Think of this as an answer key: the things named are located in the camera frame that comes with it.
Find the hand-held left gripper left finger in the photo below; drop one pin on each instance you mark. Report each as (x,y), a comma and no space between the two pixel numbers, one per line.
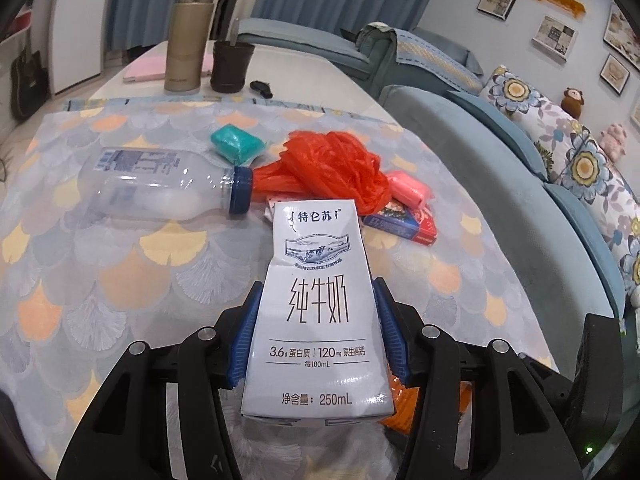
(242,341)

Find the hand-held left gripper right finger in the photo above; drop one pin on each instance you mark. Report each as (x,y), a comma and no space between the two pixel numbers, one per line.
(388,321)

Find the white milk carton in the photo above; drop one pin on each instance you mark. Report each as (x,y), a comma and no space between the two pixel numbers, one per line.
(315,310)

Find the orange packet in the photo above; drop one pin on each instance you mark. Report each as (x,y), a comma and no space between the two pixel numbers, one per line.
(411,410)

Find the blue red card box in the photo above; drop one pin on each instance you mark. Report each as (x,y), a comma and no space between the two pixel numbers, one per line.
(400,225)

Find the scallop patterned tablecloth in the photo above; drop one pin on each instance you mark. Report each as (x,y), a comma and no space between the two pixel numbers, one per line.
(125,285)

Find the pink bag roll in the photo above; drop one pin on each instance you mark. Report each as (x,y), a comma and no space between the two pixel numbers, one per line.
(407,187)

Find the red plastic bag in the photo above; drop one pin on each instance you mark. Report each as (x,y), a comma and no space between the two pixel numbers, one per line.
(335,165)

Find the blue velvet sofa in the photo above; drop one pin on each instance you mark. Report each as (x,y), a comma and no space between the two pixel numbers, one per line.
(500,200)

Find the clear plastic bottle blue cap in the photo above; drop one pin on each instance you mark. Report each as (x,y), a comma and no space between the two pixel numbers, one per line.
(150,185)

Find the floral cushion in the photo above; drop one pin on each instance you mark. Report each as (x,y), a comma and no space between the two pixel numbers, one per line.
(530,110)
(600,195)

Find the teal bag roll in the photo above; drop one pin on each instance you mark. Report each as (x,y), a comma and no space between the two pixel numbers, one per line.
(235,142)

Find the pink plush toy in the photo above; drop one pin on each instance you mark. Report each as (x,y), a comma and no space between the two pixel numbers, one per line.
(614,141)

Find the black hair clip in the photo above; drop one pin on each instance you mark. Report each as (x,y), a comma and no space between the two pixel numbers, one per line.
(261,88)

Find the woven sofa cover cloth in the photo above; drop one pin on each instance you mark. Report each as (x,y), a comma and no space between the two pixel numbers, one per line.
(430,55)

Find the dark brown cup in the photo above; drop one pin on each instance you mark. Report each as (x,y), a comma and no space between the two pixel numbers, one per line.
(231,67)

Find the brown monkey plush toy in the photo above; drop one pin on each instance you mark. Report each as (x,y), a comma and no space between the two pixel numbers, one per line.
(573,102)

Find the pink notebook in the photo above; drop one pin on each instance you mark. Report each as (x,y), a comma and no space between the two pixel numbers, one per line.
(145,70)

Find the blue armchair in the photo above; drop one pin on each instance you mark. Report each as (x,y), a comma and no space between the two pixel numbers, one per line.
(300,40)

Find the gold thermos flask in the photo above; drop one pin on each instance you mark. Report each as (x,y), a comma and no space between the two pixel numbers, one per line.
(187,45)

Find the grey straw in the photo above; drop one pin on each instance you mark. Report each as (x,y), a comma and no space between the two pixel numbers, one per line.
(234,30)

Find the white frameless picture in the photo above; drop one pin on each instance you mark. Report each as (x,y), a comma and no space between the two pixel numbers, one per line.
(554,35)

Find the black guitar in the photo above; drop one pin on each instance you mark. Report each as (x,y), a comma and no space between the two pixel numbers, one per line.
(27,85)

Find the orange wall shelf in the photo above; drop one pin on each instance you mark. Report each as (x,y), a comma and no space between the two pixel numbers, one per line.
(560,2)

